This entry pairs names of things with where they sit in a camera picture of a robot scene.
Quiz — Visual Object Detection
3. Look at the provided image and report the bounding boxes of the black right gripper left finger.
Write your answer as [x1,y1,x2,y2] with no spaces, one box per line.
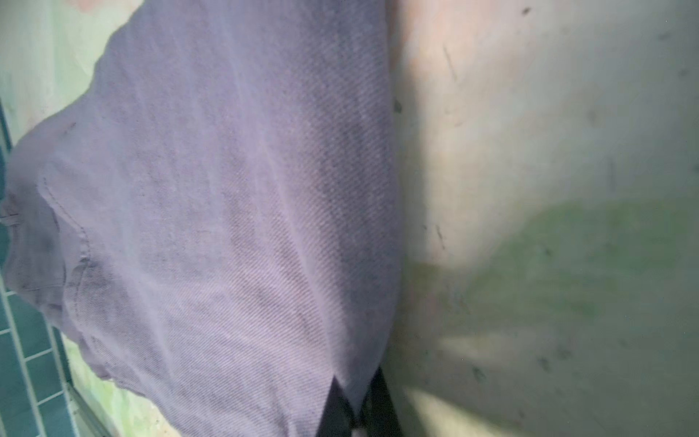
[316,378,355,437]

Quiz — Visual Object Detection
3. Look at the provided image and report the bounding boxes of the purple trousers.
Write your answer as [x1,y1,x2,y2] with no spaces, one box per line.
[1,1,402,436]

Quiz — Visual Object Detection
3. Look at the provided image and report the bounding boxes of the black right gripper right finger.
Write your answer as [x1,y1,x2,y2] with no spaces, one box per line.
[357,368,403,437]

